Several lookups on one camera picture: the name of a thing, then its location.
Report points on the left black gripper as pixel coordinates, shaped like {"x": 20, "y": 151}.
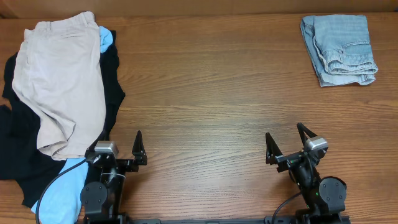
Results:
{"x": 121, "y": 162}

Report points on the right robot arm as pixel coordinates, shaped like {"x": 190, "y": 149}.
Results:
{"x": 324, "y": 197}

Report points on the black t-shirt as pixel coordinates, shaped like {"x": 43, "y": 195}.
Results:
{"x": 20, "y": 159}

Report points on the beige khaki shorts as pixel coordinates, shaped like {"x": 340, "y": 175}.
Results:
{"x": 58, "y": 76}

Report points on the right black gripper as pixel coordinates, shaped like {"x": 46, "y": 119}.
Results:
{"x": 275, "y": 154}

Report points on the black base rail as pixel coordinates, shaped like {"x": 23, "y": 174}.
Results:
{"x": 211, "y": 221}

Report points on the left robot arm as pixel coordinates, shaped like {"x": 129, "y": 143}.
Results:
{"x": 101, "y": 197}

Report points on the folded light blue jeans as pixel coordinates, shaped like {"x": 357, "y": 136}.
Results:
{"x": 340, "y": 49}

